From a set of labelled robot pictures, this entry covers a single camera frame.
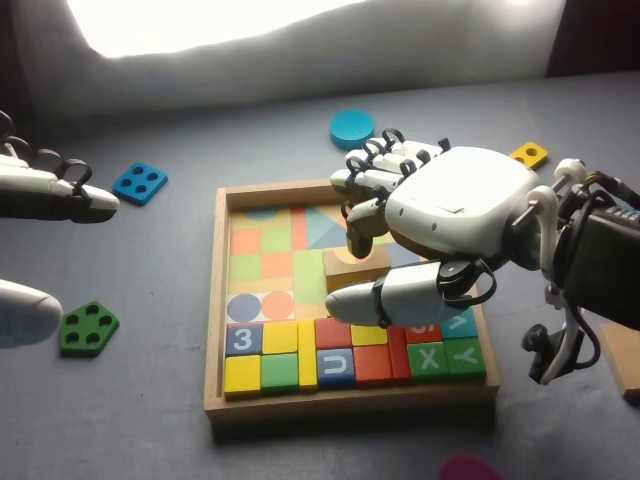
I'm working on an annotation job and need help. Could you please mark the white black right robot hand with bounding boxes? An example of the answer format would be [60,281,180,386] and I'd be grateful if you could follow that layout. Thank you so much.
[324,127,561,330]

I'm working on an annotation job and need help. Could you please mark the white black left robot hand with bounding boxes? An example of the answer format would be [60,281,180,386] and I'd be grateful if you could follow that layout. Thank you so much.
[0,110,121,350]

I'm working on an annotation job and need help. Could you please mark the yellow wooden block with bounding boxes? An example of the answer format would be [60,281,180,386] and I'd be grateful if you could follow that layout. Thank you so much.
[322,247,393,297]

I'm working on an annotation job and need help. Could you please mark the yellow square holed piece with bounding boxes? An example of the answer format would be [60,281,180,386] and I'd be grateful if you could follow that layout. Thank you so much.
[508,141,549,172]

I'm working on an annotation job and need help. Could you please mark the blue square four-hole piece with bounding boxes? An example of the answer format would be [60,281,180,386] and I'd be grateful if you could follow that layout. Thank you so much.
[110,160,170,207]

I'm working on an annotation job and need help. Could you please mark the green pentagon five-hole piece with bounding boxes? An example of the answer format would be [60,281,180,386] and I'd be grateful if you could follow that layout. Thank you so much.
[59,299,121,359]

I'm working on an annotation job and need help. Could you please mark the grey table cloth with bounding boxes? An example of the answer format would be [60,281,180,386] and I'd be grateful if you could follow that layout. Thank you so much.
[0,69,640,480]

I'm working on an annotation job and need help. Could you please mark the blue round disc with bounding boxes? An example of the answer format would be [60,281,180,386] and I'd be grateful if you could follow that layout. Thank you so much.
[328,108,376,151]

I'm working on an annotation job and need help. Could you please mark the white backdrop cloth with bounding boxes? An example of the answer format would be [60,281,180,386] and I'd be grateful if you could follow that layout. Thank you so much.
[19,0,569,114]

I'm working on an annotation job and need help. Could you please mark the wooden tray with printed base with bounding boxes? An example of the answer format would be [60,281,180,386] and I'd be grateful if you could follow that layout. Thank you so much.
[202,177,502,434]

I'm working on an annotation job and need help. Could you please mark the flat wooden rectangular board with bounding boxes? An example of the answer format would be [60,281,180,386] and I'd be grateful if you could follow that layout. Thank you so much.
[598,322,640,401]

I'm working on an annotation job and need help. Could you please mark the magenta round disc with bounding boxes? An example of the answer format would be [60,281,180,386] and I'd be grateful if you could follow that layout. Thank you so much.
[438,453,504,480]

